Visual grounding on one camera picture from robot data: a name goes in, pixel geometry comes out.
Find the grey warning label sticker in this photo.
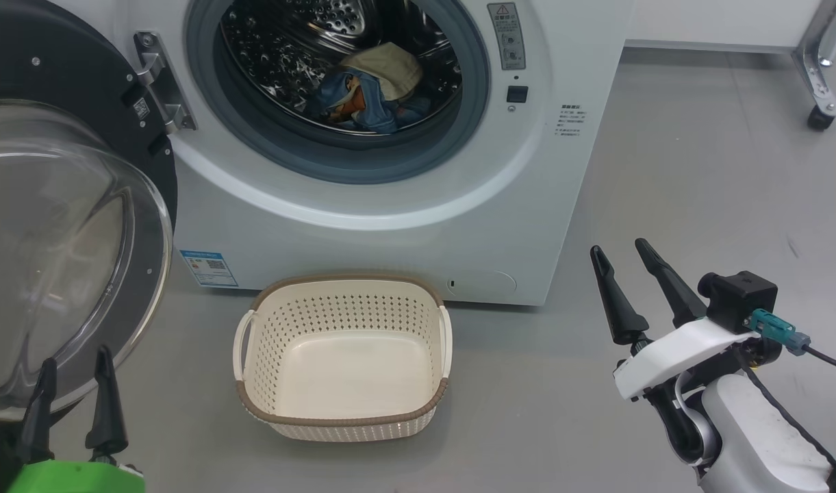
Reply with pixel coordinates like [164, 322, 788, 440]
[487, 2, 527, 71]

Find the black braided cable sleeve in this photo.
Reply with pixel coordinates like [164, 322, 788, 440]
[739, 362, 836, 493]

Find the steel washer drum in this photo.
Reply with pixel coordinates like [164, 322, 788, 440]
[219, 0, 463, 134]

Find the beige cloth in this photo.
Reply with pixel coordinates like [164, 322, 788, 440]
[339, 42, 425, 103]

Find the blue energy label sticker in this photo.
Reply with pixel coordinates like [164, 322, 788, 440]
[179, 249, 239, 288]

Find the teal plug camera cable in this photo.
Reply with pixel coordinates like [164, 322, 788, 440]
[746, 308, 836, 376]

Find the oval drain filter cover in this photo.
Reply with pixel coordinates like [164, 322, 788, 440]
[447, 268, 518, 300]

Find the silver metal frame leg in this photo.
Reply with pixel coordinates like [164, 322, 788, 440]
[791, 0, 836, 117]

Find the black round glass washer door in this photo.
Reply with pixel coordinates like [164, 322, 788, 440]
[0, 0, 179, 422]

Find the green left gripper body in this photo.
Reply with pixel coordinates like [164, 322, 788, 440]
[7, 459, 147, 493]

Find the grey rubber door gasket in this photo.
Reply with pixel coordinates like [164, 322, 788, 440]
[185, 0, 490, 184]

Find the cream perforated laundry basket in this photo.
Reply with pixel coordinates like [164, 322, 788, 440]
[233, 274, 453, 442]

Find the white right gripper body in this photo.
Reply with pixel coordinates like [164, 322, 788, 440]
[613, 317, 762, 457]

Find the metal door hinge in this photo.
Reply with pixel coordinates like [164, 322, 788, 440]
[134, 31, 198, 134]

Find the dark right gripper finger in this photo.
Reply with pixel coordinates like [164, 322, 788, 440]
[590, 245, 655, 355]
[635, 238, 708, 329]

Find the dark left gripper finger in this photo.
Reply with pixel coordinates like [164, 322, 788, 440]
[17, 357, 58, 463]
[86, 344, 129, 463]

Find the white front-load washing machine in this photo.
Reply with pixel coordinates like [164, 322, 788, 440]
[110, 0, 634, 307]

